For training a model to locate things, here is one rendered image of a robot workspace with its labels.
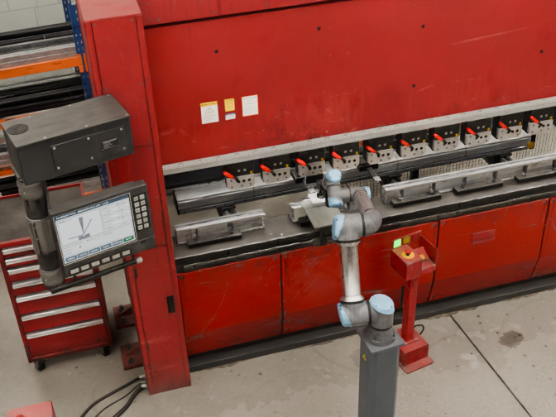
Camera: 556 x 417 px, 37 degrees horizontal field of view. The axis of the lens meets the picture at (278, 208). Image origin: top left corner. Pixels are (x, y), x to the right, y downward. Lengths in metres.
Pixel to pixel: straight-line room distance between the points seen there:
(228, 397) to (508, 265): 1.94
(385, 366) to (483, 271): 1.40
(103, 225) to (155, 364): 1.26
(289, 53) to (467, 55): 1.00
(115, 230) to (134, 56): 0.79
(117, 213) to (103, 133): 0.40
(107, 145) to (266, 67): 0.97
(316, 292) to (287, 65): 1.43
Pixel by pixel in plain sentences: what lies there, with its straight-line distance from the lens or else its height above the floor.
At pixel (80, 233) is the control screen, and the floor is 1.45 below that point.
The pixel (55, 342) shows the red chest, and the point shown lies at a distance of 5.09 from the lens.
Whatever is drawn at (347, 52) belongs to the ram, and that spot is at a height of 1.87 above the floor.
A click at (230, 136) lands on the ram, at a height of 1.50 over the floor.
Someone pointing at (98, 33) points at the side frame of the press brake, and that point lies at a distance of 3.69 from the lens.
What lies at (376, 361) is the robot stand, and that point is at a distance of 4.10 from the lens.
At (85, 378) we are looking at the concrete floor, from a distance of 5.16.
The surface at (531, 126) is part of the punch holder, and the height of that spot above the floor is 1.24.
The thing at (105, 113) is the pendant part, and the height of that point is 1.95.
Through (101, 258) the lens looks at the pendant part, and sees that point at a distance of 3.87.
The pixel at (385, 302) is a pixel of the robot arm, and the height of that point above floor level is 1.00.
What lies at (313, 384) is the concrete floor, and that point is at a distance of 4.94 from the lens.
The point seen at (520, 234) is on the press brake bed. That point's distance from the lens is 5.28.
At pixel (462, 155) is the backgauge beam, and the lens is 5.23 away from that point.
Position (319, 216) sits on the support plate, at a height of 1.00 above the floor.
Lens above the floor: 3.60
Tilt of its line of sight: 35 degrees down
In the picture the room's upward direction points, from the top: 2 degrees counter-clockwise
